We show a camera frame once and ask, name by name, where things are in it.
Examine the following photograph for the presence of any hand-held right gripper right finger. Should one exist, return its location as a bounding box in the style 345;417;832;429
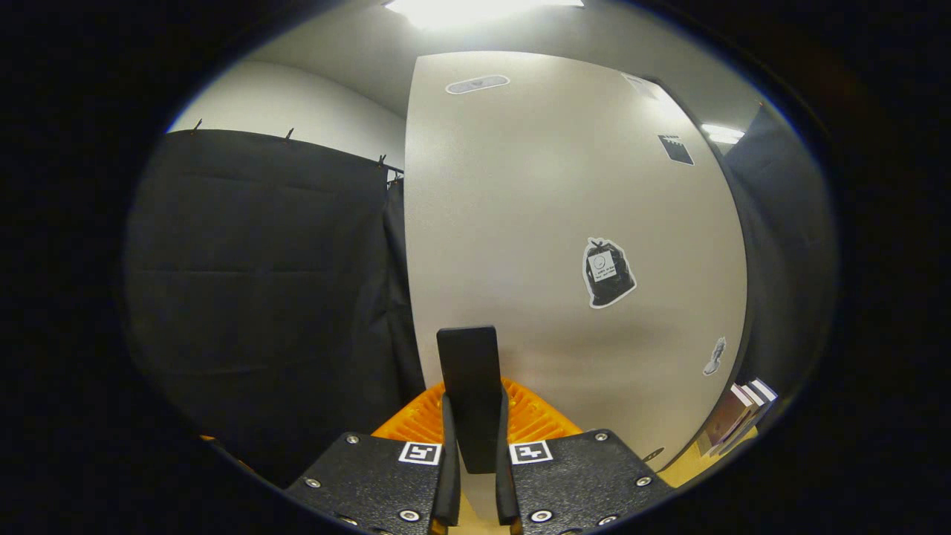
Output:
494;379;674;535

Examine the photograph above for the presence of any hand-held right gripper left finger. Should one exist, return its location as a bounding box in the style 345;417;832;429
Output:
285;381;461;535

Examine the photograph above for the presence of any black door handle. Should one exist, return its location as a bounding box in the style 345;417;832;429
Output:
436;325;505;475

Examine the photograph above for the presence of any light grey cabinet door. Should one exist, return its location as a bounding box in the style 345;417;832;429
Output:
404;50;748;521

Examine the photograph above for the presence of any pink cover book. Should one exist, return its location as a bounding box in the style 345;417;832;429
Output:
697;384;753;457

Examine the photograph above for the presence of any dark red spine book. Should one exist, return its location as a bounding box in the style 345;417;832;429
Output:
731;382;767;443

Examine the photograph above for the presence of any black backdrop cloth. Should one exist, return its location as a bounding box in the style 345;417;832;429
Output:
123;104;837;488

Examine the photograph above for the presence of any large ceiling light panel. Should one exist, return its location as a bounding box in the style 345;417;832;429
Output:
383;0;588;32

